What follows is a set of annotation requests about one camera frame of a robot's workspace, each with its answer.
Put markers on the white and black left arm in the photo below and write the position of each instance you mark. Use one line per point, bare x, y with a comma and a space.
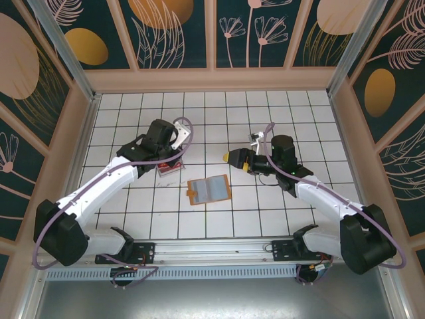
99, 189

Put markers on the wall panel, single pink flower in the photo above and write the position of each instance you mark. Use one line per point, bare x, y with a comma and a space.
16, 186

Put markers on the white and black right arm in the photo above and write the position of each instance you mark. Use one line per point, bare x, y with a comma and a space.
325, 199

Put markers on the tan leather card holder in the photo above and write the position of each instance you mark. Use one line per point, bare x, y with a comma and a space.
216, 187

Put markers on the small circuit board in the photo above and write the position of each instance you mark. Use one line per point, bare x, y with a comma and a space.
320, 266
127, 274

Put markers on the wall panel, large gold disc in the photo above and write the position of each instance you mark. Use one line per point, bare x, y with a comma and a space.
159, 13

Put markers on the wall panel, oval and fern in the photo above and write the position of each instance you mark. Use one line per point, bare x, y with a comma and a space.
380, 93

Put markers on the wall panel, pink leaf outlines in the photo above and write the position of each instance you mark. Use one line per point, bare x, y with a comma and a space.
405, 186

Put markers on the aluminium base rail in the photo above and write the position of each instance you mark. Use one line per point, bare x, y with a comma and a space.
212, 249

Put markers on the aluminium corner post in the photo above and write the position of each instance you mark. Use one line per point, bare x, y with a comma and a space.
354, 50
64, 50

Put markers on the aluminium floor edge rail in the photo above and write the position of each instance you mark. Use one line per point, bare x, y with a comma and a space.
87, 133
343, 133

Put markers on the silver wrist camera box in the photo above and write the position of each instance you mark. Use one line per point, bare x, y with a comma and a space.
183, 133
255, 138

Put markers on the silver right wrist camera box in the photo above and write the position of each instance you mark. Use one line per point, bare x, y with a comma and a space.
255, 138

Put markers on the wall panel, pink flowers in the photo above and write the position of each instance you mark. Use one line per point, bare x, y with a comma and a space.
252, 50

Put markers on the wall panel, huge pale disc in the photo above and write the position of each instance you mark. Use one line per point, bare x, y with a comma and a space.
16, 60

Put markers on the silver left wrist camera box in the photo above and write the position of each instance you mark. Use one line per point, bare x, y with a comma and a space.
183, 133

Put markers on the grey metal sheet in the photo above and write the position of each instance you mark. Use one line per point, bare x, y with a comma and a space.
212, 299

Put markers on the wall panel, gold oval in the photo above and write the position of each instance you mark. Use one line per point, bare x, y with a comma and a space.
86, 46

